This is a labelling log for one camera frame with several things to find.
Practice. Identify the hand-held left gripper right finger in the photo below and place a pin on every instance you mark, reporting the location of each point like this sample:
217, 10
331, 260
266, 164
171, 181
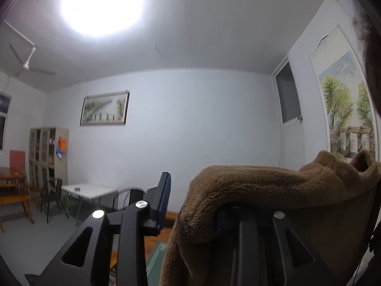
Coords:
253, 244

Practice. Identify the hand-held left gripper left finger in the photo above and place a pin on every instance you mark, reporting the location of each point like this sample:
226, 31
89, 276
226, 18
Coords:
165, 202

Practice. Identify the brown fleece garment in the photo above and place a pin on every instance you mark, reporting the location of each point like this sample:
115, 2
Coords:
253, 184

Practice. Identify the green table mat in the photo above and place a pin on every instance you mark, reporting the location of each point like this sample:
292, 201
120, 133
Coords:
156, 262

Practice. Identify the white folding table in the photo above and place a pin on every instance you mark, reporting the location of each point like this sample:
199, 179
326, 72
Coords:
89, 190

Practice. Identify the white door with transom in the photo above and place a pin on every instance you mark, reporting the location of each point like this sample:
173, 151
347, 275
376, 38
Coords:
290, 143

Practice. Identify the framed landscape painting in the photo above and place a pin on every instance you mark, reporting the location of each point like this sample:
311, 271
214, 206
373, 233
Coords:
104, 108

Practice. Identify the black chair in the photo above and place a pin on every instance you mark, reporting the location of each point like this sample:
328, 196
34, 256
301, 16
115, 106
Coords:
53, 189

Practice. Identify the orange and blue poster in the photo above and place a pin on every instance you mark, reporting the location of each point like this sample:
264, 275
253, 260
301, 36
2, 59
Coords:
61, 147

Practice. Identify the grey glass-door cabinet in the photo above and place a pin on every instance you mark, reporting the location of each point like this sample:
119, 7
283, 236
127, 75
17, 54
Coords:
44, 161

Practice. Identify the wooden bench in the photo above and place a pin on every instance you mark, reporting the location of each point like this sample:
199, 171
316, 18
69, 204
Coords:
15, 199

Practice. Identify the red board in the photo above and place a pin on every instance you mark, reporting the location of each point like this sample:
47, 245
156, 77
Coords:
17, 161

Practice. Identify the wooden table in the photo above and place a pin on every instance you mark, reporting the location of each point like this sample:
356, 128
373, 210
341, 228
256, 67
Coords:
10, 174

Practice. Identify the hanging scroll painting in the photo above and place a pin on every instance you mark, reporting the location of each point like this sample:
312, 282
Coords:
339, 101

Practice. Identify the window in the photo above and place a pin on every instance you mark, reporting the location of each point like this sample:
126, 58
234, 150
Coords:
3, 119

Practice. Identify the ceiling fan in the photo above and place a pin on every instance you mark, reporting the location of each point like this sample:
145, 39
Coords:
26, 65

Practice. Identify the round ceiling light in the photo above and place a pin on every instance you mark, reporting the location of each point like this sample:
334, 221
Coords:
101, 6

